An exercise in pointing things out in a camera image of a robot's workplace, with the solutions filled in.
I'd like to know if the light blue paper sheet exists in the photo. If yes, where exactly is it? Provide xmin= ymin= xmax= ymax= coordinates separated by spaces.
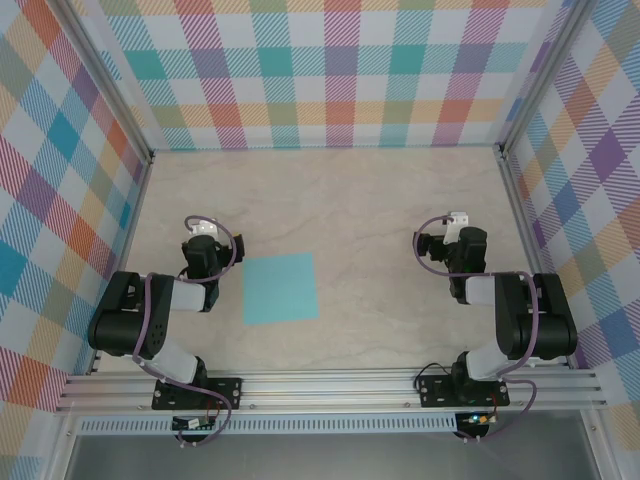
xmin=241 ymin=252 xmax=320 ymax=327

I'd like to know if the aluminium mounting beam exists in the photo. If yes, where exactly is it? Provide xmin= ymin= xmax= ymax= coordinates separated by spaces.
xmin=54 ymin=368 xmax=609 ymax=414

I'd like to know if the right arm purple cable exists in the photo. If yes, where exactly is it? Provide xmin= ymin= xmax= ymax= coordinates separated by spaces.
xmin=412 ymin=213 xmax=540 ymax=444

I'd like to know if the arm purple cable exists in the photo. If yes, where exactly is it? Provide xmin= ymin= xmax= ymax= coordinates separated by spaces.
xmin=130 ymin=214 xmax=239 ymax=449
xmin=412 ymin=213 xmax=540 ymax=444

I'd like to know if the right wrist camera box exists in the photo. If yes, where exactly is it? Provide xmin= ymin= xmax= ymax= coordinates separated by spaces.
xmin=442 ymin=211 xmax=471 ymax=246

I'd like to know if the aluminium side rail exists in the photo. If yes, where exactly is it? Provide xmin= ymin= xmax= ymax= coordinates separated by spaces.
xmin=497 ymin=144 xmax=574 ymax=369
xmin=87 ymin=152 xmax=156 ymax=376

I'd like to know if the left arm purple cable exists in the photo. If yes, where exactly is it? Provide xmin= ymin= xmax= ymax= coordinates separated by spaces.
xmin=130 ymin=214 xmax=239 ymax=449

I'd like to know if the right base thin black wire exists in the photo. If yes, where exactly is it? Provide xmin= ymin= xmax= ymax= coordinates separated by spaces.
xmin=413 ymin=363 xmax=454 ymax=394

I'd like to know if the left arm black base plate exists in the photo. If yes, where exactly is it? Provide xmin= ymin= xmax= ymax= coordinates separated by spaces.
xmin=151 ymin=377 xmax=244 ymax=412

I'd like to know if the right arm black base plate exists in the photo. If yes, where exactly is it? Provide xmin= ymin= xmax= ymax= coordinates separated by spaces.
xmin=417 ymin=374 xmax=512 ymax=409

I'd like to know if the aluminium corner post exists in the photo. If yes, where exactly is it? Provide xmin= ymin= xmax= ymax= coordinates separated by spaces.
xmin=497 ymin=0 xmax=594 ymax=156
xmin=52 ymin=0 xmax=156 ymax=164

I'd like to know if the slotted grey cable duct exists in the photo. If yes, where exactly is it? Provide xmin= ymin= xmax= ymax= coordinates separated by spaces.
xmin=74 ymin=413 xmax=460 ymax=435

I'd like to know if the aluminium frame leg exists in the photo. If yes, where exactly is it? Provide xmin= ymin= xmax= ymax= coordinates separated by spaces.
xmin=581 ymin=409 xmax=620 ymax=480
xmin=48 ymin=412 xmax=77 ymax=480

